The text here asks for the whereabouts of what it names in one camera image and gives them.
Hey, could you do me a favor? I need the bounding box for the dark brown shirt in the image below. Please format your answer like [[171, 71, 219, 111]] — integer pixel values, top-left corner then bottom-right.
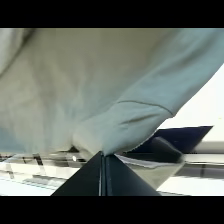
[[0, 27, 224, 158]]

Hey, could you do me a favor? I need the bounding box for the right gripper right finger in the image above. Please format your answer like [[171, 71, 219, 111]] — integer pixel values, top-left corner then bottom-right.
[[105, 153, 161, 197]]

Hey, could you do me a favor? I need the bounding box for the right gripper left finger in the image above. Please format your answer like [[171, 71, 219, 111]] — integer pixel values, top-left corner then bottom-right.
[[51, 151, 104, 197]]

